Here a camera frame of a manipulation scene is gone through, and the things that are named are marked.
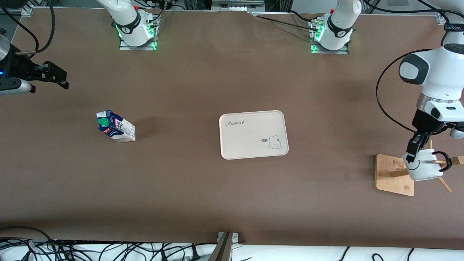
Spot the blue white milk carton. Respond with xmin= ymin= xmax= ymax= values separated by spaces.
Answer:
xmin=96 ymin=110 xmax=136 ymax=143

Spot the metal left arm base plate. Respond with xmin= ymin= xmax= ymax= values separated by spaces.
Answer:
xmin=310 ymin=20 xmax=349 ymax=55

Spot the grey metal rail fixture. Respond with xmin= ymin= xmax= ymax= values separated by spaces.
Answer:
xmin=211 ymin=0 xmax=266 ymax=12

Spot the brown table cover sheet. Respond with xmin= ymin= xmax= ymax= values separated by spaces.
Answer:
xmin=0 ymin=7 xmax=464 ymax=250

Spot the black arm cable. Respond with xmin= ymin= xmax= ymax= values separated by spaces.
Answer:
xmin=376 ymin=49 xmax=432 ymax=133
xmin=0 ymin=7 xmax=40 ymax=54
xmin=36 ymin=0 xmax=56 ymax=54

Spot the black table cable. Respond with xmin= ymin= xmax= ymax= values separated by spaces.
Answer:
xmin=289 ymin=10 xmax=319 ymax=23
xmin=253 ymin=14 xmax=320 ymax=32

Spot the cream rabbit print tray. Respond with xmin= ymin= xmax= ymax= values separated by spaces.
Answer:
xmin=219 ymin=110 xmax=289 ymax=160

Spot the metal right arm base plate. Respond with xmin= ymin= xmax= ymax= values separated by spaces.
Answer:
xmin=119 ymin=11 xmax=157 ymax=51

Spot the aluminium profile bar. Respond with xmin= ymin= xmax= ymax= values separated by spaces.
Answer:
xmin=208 ymin=232 xmax=234 ymax=261

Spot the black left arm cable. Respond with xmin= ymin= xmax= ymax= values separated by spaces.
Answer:
xmin=376 ymin=49 xmax=432 ymax=133

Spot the white smiley mug black handle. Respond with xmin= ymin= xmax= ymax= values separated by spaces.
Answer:
xmin=402 ymin=149 xmax=452 ymax=181

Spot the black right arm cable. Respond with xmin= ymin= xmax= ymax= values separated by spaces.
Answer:
xmin=0 ymin=7 xmax=40 ymax=54
xmin=36 ymin=0 xmax=56 ymax=54

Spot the wooden mug stand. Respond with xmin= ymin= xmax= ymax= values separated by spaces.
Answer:
xmin=375 ymin=140 xmax=464 ymax=196

